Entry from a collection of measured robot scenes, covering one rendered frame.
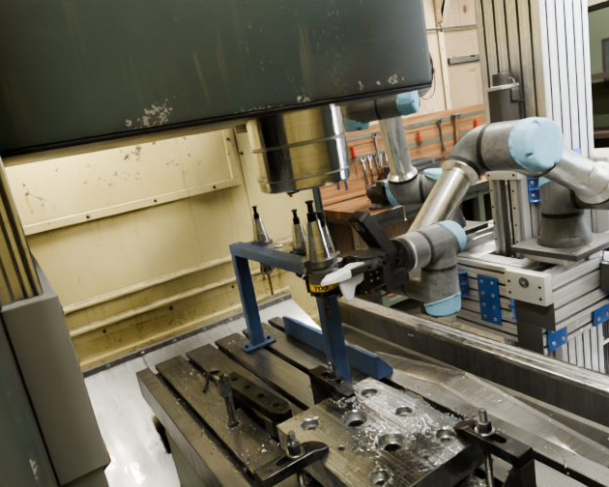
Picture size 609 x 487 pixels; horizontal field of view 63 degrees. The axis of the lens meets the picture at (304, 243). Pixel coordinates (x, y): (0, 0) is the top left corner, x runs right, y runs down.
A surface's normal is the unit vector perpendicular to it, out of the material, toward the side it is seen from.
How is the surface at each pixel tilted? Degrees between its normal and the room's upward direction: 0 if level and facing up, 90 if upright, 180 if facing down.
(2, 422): 90
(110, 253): 90
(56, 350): 90
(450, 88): 90
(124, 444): 23
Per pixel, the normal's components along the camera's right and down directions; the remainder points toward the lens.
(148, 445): 0.05, -0.84
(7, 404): 0.96, -0.12
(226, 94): 0.53, 0.10
